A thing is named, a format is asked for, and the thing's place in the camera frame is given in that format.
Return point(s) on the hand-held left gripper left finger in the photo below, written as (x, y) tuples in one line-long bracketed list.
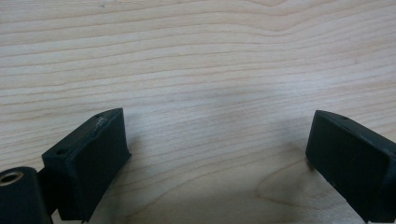
[(90, 161)]

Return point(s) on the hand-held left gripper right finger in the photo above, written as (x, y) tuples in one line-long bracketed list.
[(351, 161)]

